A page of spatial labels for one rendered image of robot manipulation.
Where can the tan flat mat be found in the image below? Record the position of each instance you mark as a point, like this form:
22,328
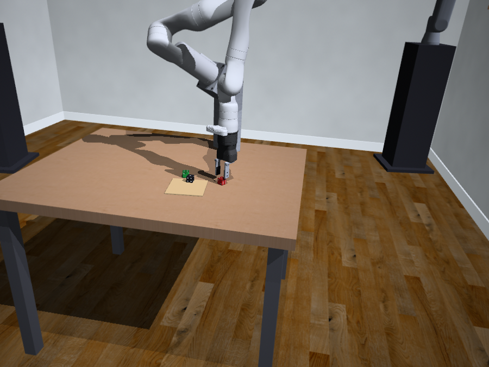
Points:
181,187

